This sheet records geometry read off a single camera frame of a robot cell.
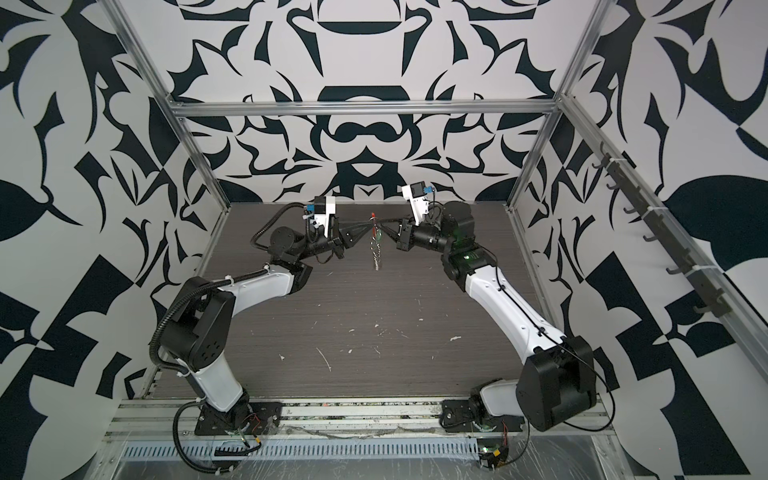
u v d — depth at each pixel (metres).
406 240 0.64
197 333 0.47
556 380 0.41
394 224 0.68
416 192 0.64
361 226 0.70
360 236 0.71
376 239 0.70
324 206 0.64
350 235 0.70
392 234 0.70
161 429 0.74
